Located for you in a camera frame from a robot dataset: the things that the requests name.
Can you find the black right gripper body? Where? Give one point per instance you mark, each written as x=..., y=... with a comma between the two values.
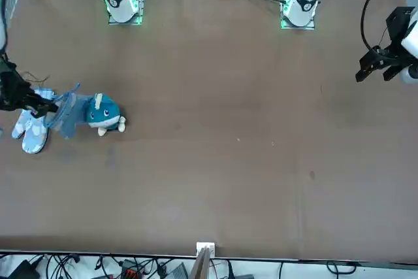
x=13, y=92

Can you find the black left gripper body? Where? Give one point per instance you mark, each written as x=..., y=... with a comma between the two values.
x=396, y=24

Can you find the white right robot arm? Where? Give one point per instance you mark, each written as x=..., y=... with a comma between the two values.
x=116, y=1

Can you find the small blue plush doll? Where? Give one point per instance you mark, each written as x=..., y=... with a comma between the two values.
x=104, y=115

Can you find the large black power adapter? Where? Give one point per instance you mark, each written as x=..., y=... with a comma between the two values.
x=24, y=270

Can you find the power strip with red switches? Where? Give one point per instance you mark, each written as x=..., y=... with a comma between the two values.
x=132, y=272

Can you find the ribbed power adapter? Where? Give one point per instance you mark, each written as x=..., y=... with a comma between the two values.
x=179, y=272

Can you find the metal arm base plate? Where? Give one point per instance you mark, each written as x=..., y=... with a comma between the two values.
x=310, y=26
x=112, y=23

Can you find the white post bracket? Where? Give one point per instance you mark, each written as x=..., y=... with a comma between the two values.
x=210, y=247

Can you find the aluminium camera post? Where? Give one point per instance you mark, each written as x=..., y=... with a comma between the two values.
x=200, y=266

